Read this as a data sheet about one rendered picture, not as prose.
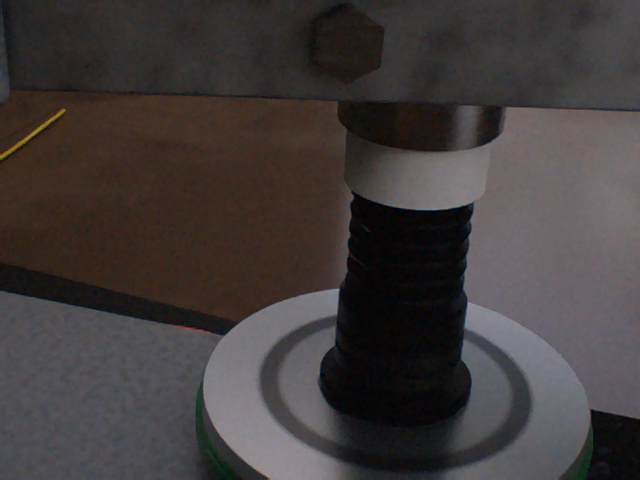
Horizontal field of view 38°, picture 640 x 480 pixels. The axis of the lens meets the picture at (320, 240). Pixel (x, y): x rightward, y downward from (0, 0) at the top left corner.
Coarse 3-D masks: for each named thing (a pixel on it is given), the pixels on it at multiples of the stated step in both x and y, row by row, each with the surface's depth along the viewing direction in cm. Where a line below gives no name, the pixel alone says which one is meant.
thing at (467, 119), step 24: (360, 120) 42; (384, 120) 41; (408, 120) 40; (432, 120) 40; (456, 120) 40; (480, 120) 41; (504, 120) 43; (384, 144) 41; (408, 144) 41; (432, 144) 41; (456, 144) 41; (480, 144) 42
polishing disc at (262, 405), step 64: (256, 320) 56; (320, 320) 57; (512, 320) 58; (256, 384) 50; (512, 384) 51; (576, 384) 52; (256, 448) 46; (320, 448) 46; (384, 448) 46; (448, 448) 46; (512, 448) 46; (576, 448) 47
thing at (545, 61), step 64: (64, 0) 34; (128, 0) 34; (192, 0) 34; (256, 0) 35; (320, 0) 35; (384, 0) 35; (448, 0) 36; (512, 0) 36; (576, 0) 36; (64, 64) 35; (128, 64) 35; (192, 64) 35; (256, 64) 36; (320, 64) 35; (384, 64) 36; (448, 64) 37; (512, 64) 37; (576, 64) 38
